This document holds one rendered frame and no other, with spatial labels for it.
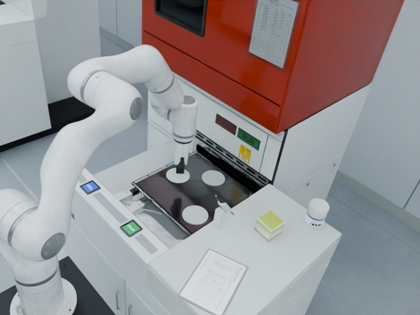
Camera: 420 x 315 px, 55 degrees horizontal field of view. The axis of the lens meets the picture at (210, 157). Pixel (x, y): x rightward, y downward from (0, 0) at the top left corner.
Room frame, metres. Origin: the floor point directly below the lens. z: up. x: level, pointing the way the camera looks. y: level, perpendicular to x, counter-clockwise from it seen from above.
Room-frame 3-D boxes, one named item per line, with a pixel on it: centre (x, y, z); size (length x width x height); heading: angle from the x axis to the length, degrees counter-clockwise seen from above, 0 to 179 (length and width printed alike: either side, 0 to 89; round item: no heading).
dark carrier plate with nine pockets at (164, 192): (1.23, 0.04, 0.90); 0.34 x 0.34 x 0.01; 49
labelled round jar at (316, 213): (1.07, -0.41, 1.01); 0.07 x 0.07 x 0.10
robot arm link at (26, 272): (0.67, 0.47, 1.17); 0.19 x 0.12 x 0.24; 61
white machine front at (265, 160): (1.53, 0.04, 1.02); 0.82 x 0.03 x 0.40; 49
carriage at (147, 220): (1.02, 0.20, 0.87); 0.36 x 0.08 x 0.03; 49
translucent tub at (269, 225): (0.99, -0.24, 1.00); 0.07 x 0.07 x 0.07; 44
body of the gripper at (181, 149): (1.23, 0.11, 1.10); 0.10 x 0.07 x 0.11; 10
